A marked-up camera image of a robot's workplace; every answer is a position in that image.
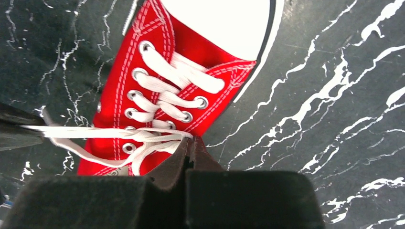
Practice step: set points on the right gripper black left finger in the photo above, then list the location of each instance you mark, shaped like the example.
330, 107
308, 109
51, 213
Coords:
153, 201

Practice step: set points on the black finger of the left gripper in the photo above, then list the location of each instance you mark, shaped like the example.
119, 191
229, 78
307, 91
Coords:
13, 134

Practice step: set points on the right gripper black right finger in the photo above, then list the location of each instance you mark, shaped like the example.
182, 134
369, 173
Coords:
219, 199

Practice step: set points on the white shoelace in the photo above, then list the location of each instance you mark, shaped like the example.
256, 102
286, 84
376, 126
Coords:
141, 142

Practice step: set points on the red canvas sneaker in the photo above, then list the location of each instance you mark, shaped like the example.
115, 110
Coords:
227, 39

